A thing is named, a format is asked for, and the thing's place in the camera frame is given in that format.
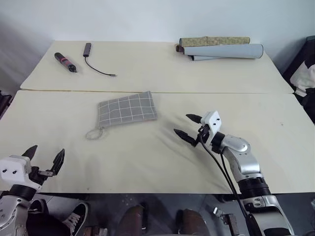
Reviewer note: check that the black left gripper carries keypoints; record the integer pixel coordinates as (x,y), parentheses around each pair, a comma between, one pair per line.
(37,175)

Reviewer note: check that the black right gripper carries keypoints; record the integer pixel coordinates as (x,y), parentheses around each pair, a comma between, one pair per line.
(204,134)

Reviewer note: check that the grey checked fabric pouch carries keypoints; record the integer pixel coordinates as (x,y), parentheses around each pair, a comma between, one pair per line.
(128,108)

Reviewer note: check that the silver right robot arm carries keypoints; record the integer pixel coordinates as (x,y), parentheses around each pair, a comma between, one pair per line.
(246,159)

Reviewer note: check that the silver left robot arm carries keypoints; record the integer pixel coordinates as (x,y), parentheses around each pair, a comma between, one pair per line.
(9,209)

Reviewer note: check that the cream table cover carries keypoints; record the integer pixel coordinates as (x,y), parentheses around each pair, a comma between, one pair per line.
(147,162)
(157,68)

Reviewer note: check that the person's black trouser leg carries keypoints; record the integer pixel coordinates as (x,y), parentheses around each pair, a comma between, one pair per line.
(44,223)

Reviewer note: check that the dark object beside table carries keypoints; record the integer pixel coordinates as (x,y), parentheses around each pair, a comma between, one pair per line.
(5,103)

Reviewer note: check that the black sneaker white laces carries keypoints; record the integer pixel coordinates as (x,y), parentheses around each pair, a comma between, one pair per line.
(76,218)

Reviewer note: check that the small grey rolled mat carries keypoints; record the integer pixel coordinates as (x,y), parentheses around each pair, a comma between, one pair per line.
(204,58)

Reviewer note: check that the dark brown scroll end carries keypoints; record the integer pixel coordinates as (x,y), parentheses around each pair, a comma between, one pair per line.
(179,48)

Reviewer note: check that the large grey rolled mat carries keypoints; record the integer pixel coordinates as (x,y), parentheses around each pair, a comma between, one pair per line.
(221,51)

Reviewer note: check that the olive patterned rolled scroll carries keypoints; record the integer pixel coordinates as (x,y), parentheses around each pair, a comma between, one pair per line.
(214,40)

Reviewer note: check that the brown rounded shape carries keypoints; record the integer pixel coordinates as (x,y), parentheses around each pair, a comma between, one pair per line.
(192,223)
(131,221)

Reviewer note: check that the black and red pen tool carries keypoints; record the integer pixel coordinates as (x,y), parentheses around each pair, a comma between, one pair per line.
(64,61)

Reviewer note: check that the metal caster with dark bar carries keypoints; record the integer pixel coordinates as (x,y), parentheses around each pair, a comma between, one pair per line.
(227,220)

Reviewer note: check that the black and white bag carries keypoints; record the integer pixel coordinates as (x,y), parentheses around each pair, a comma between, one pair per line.
(301,73)

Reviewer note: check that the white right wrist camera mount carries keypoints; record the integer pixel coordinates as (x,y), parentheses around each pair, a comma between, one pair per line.
(211,120)

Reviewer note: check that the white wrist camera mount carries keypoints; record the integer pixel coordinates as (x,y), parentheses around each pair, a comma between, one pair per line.
(211,120)
(13,167)

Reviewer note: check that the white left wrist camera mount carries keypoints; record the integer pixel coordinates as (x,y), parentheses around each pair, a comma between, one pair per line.
(13,167)

